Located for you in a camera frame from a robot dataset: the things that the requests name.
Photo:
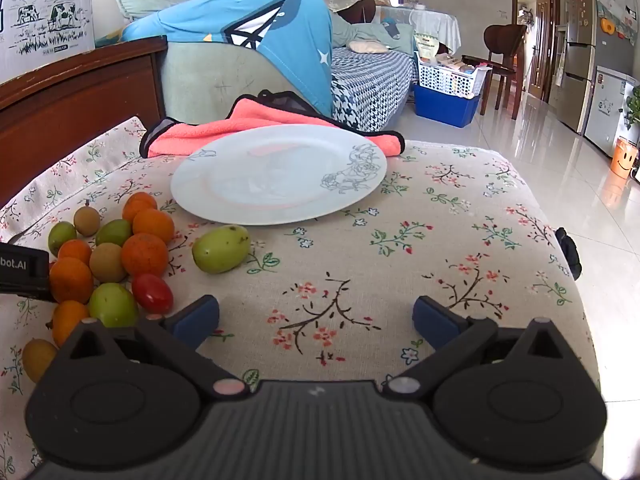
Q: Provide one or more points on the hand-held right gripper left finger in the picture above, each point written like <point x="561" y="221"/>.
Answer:
<point x="200" y="314"/>

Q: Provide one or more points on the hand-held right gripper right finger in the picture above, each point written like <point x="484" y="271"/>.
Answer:
<point x="434" y="320"/>

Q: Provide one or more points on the red cherry tomato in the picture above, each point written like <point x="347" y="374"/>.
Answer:
<point x="152" y="292"/>

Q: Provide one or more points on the large green jujube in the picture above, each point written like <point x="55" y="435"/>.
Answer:
<point x="221" y="249"/>

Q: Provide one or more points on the pile of small oranges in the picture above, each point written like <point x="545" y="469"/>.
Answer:
<point x="144" y="255"/>

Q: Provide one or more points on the brown longan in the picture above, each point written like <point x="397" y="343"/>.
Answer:
<point x="106" y="262"/>
<point x="37" y="360"/>
<point x="86" y="220"/>

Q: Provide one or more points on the white floral plate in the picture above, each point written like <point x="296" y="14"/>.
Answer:
<point x="260" y="185"/>

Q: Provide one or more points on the floral table cloth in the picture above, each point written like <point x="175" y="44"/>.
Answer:
<point x="375" y="270"/>

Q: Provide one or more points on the brown wooden cabinet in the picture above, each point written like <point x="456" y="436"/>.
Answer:
<point x="75" y="110"/>

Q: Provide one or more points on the pink towel with black trim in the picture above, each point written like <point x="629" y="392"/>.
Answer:
<point x="200" y="132"/>

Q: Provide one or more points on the blue plastic bin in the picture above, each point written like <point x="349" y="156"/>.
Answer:
<point x="445" y="107"/>

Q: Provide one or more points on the pale green sofa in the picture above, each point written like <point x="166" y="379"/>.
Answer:
<point x="210" y="80"/>

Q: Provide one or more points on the white plastic basket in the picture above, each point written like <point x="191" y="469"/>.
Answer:
<point x="440" y="80"/>

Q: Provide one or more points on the orange smiley bucket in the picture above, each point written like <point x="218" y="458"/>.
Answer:
<point x="624" y="157"/>

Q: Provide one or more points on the teal patterned cushion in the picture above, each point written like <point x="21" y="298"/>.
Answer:
<point x="110" y="37"/>

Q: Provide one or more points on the cow print cardboard box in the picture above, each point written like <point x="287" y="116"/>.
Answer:
<point x="50" y="10"/>

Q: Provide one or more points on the small white freezer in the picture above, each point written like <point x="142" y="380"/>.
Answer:
<point x="607" y="105"/>

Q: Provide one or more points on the cream cushion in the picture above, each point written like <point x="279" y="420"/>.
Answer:
<point x="367" y="46"/>

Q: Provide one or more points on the dark wooden chair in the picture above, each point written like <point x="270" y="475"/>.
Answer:
<point x="505" y="40"/>

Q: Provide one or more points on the brown wooden door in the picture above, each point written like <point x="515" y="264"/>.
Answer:
<point x="542" y="50"/>

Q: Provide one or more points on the green potted plant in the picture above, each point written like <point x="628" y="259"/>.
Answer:
<point x="634" y="107"/>

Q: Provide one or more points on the table with white cloth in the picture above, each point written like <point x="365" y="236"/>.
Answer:
<point x="435" y="22"/>

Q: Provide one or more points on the silver refrigerator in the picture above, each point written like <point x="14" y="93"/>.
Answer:
<point x="580" y="60"/>

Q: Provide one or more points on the pale green pillow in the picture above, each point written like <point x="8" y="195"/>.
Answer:
<point x="145" y="0"/>

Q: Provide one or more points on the blue patterned cushion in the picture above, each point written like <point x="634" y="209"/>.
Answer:
<point x="225" y="15"/>

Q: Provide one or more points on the pale green sofa throw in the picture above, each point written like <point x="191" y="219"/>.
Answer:
<point x="345" y="32"/>

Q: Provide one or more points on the brown cushion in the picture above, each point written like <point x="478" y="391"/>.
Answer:
<point x="362" y="10"/>

